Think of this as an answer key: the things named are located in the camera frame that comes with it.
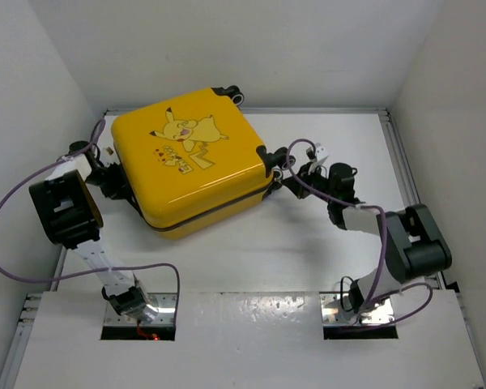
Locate yellow suitcase with dark lining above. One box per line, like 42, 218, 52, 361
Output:
111, 85, 294, 239

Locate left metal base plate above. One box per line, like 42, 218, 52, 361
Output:
103, 293, 177, 327

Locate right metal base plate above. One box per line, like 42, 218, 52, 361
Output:
319, 292, 395, 327

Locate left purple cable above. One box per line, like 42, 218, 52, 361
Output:
0, 118, 182, 315

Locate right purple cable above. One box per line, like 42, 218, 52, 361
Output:
285, 139, 435, 329

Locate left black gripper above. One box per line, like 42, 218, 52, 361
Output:
85, 165, 134, 203

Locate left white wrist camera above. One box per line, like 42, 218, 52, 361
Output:
306, 143, 329, 165

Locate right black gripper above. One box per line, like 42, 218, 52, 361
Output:
285, 161, 337, 204

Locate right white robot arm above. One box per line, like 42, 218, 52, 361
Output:
283, 163, 452, 315

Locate metal base plate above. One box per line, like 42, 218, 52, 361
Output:
103, 293, 177, 327
319, 292, 395, 327

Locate purple cable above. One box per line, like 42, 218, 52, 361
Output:
0, 118, 182, 315
285, 139, 435, 329

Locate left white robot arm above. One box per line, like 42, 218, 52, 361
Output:
28, 141, 158, 323

